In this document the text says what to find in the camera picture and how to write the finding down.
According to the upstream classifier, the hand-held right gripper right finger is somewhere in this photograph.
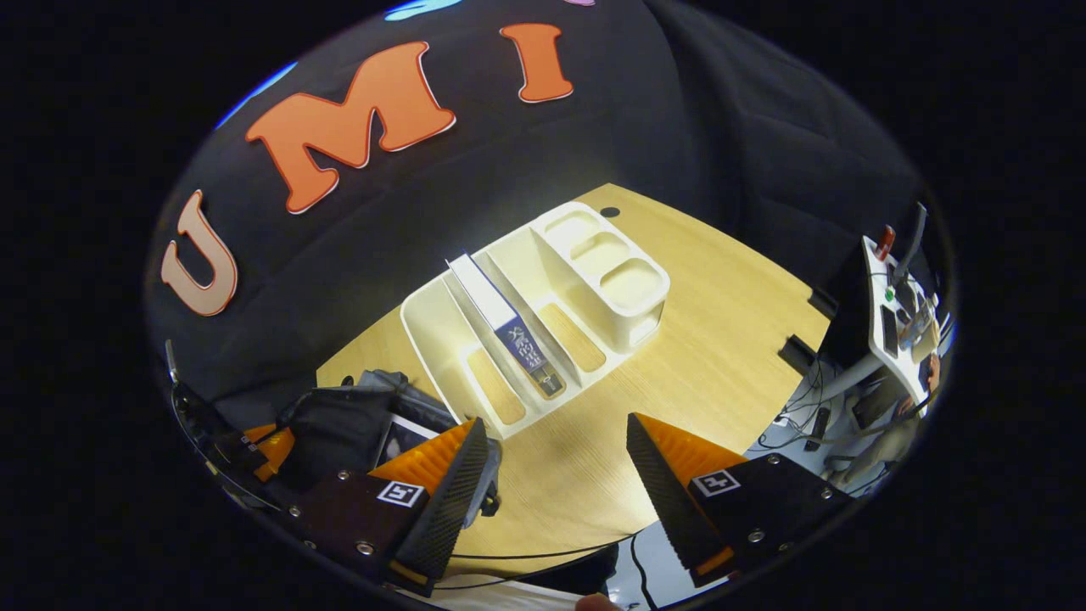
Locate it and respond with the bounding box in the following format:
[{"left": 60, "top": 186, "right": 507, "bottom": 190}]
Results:
[{"left": 626, "top": 413, "right": 854, "bottom": 588}]

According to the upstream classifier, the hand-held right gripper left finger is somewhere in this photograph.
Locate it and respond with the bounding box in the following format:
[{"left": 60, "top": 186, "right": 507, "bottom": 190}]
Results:
[{"left": 288, "top": 418, "right": 491, "bottom": 595}]

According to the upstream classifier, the grey schoolbag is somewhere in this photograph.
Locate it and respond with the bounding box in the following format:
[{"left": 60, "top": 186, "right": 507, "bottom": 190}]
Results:
[{"left": 280, "top": 369, "right": 503, "bottom": 519}]

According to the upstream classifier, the blue book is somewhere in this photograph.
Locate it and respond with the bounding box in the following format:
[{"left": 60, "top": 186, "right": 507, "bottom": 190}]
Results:
[{"left": 447, "top": 252, "right": 568, "bottom": 400}]

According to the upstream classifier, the white bookshelf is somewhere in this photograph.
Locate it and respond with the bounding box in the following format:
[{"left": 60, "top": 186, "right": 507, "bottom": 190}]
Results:
[{"left": 399, "top": 201, "right": 671, "bottom": 440}]

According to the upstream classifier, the white equipment stand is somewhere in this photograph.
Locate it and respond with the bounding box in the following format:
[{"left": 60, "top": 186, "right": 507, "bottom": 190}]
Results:
[{"left": 819, "top": 204, "right": 947, "bottom": 408}]

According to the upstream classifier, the black table bracket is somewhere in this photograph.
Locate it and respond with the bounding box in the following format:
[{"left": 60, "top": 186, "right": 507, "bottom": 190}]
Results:
[{"left": 779, "top": 334, "right": 822, "bottom": 372}]

